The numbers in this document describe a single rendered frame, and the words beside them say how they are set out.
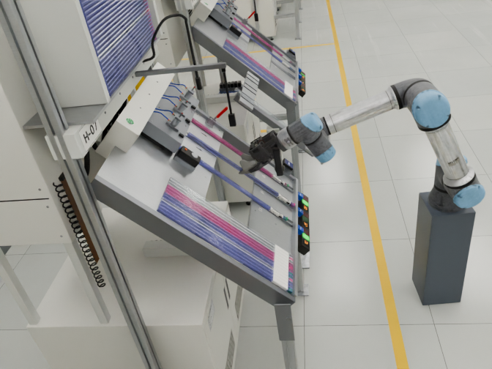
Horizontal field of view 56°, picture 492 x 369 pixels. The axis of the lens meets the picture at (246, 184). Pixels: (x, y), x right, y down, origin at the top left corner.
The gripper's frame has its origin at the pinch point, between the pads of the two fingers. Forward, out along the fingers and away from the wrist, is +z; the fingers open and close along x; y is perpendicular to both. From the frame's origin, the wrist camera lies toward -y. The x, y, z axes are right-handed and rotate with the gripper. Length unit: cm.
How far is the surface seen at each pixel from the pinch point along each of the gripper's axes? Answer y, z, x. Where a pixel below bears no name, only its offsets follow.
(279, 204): -18.3, -4.0, 3.7
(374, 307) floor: -104, 1, -10
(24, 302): 23, 72, 48
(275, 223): -17.1, -3.7, 16.4
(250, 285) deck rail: -12, 0, 49
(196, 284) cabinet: -15.1, 30.2, 30.5
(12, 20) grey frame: 82, -9, 53
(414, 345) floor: -111, -11, 12
